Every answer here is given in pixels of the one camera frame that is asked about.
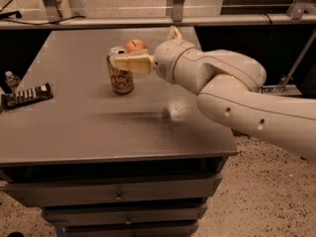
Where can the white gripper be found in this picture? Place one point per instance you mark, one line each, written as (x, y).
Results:
(165, 59)

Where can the orange soda can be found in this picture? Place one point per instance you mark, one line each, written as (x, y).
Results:
(122, 81)

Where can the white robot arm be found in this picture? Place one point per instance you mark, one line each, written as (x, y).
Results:
(228, 88)

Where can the red apple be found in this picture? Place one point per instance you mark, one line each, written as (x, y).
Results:
(135, 44)

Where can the grey drawer cabinet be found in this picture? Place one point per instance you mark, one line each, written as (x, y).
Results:
(88, 132)

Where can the dark snack bar wrapper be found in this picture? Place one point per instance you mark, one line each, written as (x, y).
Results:
(26, 97)

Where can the clear plastic water bottle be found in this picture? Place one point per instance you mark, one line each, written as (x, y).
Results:
(12, 80)

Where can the middle grey drawer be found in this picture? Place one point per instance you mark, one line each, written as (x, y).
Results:
(125, 214)

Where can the grey drawer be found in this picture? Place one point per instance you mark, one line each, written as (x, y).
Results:
(155, 229)
(125, 214)
(114, 190)

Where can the top grey drawer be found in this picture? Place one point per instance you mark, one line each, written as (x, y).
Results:
(114, 190)

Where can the bottom grey drawer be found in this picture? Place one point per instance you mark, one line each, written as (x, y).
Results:
(155, 229)

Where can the low aluminium floor rail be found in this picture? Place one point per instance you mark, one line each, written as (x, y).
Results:
(287, 90)

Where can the aluminium frame rail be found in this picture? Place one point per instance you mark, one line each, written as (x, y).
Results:
(125, 23)

